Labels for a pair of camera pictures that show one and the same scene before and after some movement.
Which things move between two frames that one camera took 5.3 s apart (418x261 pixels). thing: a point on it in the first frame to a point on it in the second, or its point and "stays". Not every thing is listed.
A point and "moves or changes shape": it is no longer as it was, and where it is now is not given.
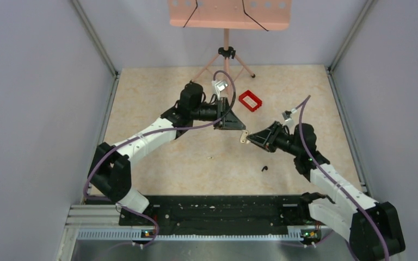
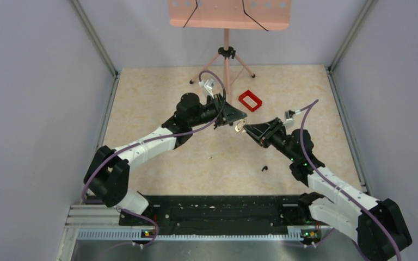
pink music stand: (264, 15) stays
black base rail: (221, 213) stays
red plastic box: (250, 101) stays
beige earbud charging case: (243, 137) moves or changes shape
